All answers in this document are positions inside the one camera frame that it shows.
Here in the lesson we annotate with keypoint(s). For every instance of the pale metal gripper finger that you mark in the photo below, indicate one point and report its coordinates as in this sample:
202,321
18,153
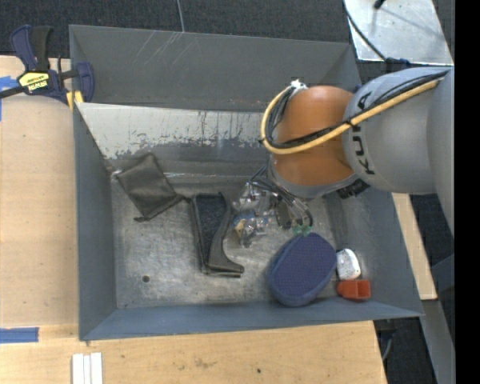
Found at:
240,225
251,236

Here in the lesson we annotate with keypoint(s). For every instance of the grey metal bin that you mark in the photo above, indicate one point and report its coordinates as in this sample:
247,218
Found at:
164,262

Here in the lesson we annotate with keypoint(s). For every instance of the pale wood flat board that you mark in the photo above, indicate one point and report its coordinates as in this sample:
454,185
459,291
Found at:
36,214

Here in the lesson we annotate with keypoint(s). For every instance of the red-orange small block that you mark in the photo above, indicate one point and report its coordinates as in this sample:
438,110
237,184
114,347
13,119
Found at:
354,289

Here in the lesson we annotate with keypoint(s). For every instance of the black curved fabric piece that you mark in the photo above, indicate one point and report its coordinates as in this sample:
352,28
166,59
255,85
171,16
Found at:
213,234

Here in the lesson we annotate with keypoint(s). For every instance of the white crumpled packet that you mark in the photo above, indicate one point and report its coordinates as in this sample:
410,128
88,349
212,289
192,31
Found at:
348,264

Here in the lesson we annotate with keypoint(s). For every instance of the blue oval zip case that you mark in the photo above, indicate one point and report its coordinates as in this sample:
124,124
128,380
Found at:
302,270

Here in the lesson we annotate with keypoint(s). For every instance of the dark grey cloth pouch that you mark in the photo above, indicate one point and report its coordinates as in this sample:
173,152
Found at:
149,186

